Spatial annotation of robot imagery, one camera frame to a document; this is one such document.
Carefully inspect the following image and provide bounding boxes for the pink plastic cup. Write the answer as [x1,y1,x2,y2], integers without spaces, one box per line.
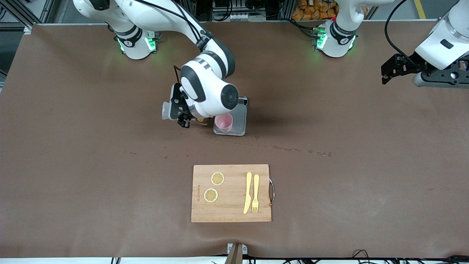
[214,113,234,133]

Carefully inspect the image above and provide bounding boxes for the grey digital kitchen scale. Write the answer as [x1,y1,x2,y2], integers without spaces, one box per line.
[213,96,248,136]

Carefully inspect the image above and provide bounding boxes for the wooden cutting board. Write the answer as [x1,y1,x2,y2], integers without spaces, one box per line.
[191,164,275,223]

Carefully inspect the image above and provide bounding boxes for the brown table mat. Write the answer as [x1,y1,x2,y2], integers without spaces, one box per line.
[0,20,469,259]

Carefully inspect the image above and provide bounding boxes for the orange snack packets pile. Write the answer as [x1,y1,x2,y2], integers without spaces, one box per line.
[292,0,339,21]

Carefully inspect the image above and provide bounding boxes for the yellow plastic fork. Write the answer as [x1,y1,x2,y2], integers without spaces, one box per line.
[252,174,260,214]

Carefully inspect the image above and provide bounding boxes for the white connector strip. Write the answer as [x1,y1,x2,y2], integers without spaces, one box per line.
[214,13,266,21]

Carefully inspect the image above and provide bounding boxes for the yellow plastic knife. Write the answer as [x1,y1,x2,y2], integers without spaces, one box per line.
[243,172,253,215]

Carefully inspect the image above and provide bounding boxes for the black electronics box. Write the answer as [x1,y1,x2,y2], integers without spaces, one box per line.
[213,0,268,13]

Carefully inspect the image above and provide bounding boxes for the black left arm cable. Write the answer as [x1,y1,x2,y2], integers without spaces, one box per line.
[385,0,418,61]

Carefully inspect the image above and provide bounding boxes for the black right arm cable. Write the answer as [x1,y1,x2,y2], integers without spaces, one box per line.
[139,0,215,87]

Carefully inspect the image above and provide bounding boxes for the black arm base cable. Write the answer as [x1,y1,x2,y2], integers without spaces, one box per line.
[288,18,316,39]

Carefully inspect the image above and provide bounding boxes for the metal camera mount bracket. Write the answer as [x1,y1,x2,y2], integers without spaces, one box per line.
[226,243,248,264]

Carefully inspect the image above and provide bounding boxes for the aluminium frame post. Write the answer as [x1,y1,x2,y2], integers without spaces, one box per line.
[0,0,55,30]

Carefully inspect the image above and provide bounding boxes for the black looped floor cable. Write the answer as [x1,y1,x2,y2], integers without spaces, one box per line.
[352,249,370,264]

